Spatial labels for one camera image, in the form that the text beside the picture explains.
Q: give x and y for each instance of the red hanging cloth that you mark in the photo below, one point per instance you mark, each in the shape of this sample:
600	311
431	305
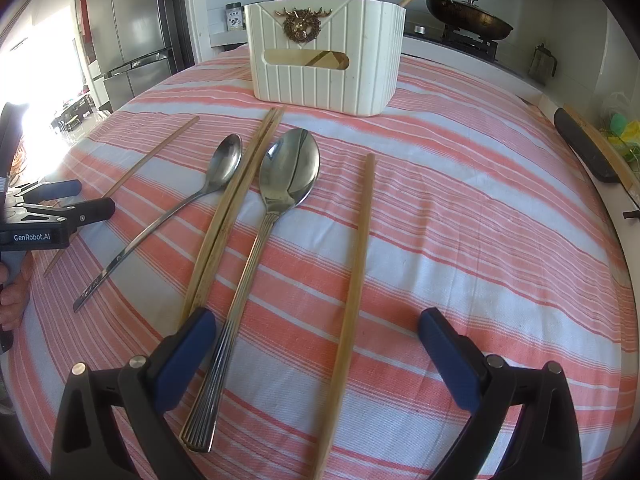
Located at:
88	30

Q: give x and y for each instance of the white ribbed utensil holder box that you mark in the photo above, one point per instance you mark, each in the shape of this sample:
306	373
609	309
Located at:
325	80

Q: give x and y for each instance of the white label spice jar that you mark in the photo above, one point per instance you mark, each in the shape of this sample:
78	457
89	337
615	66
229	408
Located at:
234	16

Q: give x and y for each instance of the black gas stove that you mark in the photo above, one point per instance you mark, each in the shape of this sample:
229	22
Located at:
465	42

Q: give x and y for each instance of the pink striped tablecloth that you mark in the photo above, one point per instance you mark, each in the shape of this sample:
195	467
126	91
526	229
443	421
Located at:
450	235

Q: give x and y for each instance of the wooden cutting board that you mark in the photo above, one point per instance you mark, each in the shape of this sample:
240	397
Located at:
610	152

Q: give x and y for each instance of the black oblong pad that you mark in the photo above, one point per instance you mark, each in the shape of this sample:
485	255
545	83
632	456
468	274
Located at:
585	145

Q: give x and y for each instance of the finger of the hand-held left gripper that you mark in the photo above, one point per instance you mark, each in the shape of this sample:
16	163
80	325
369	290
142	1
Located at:
90	210
57	189

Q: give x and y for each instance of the small steel spoon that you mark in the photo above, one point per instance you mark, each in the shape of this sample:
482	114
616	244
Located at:
225	165

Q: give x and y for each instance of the black door frame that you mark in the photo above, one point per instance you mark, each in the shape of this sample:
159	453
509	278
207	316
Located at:
177	10

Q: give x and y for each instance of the grey refrigerator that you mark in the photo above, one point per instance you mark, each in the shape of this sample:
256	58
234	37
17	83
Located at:
125	20

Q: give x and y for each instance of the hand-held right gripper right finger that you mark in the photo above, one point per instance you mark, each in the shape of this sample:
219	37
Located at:
450	357

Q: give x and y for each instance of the person's left hand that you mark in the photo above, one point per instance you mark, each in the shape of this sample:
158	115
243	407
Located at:
15	295

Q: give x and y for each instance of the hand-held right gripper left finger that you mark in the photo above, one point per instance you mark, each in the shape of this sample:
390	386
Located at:
185	357

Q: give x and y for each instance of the plastic bag with sponges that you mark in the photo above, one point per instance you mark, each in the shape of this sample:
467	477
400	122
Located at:
625	125

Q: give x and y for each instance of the dark wok with glass lid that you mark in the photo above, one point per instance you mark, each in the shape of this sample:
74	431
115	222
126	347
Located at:
470	17

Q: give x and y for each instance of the large steel spoon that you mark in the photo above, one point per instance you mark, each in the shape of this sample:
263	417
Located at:
290	170

